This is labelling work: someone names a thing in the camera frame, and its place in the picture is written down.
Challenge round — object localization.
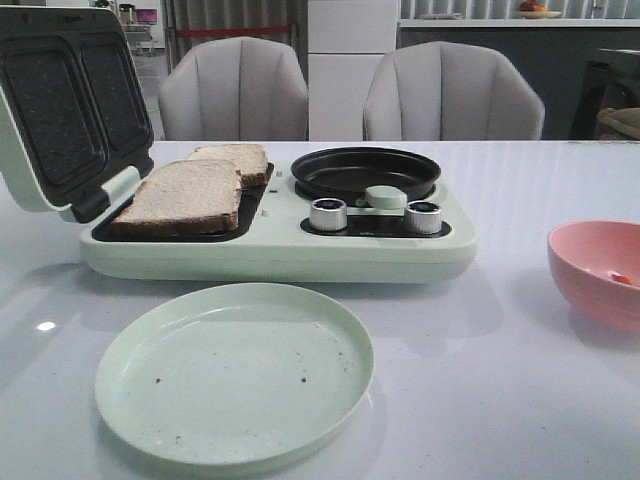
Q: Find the white bread slice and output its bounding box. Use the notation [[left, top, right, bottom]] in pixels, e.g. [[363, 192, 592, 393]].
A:
[[186, 144, 269, 189], [112, 160, 242, 236]]

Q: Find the green sandwich maker lid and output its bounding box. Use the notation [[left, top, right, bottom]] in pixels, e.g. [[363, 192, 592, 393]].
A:
[[1, 6, 154, 223]]

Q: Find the pink bowl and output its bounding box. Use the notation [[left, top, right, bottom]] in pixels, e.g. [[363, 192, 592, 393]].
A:
[[547, 220, 639, 334]]

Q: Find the orange shrimp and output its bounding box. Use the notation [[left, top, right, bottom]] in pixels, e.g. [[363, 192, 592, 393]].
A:
[[607, 271, 640, 287]]

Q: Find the green breakfast maker base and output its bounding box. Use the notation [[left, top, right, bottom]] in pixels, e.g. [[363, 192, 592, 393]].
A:
[[80, 163, 477, 284]]

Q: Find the left silver control knob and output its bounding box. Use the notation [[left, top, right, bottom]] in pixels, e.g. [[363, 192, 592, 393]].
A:
[[309, 198, 348, 232]]

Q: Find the silver control knob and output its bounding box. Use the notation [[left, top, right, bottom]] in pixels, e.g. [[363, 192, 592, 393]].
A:
[[309, 198, 348, 232], [403, 200, 442, 235]]

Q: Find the black round frying pan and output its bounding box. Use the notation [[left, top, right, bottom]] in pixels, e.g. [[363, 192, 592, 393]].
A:
[[291, 146, 441, 206]]

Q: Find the right silver control knob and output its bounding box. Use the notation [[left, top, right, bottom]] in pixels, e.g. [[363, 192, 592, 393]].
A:
[[403, 200, 442, 235]]

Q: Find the light green round plate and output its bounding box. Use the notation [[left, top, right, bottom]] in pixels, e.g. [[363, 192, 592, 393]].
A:
[[95, 283, 375, 475]]

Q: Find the left grey upholstered chair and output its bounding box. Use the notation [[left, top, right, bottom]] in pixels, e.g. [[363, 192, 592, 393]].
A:
[[159, 37, 308, 141]]

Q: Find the grey upholstered chair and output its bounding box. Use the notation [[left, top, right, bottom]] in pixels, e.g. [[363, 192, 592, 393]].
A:
[[363, 41, 545, 141], [159, 37, 308, 141]]

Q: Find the right grey upholstered chair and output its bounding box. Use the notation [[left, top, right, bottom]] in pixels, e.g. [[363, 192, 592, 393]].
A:
[[363, 41, 545, 141]]

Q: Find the white refrigerator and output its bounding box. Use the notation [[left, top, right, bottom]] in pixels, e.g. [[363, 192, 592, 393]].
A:
[[307, 1, 400, 141]]

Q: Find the red barrier belt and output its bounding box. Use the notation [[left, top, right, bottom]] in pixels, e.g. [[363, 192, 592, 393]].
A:
[[175, 25, 293, 38]]

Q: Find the background work desk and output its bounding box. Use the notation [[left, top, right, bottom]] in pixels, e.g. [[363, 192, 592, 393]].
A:
[[118, 1, 165, 56]]

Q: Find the dark kitchen counter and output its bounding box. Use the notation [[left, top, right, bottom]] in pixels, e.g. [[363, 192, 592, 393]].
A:
[[398, 19, 639, 140]]

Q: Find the fruit bowl on counter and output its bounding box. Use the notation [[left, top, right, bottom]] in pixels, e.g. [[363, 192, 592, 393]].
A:
[[515, 0, 562, 20]]

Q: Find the beige cushion at right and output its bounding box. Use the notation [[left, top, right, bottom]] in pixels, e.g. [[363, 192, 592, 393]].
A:
[[597, 107, 640, 140]]

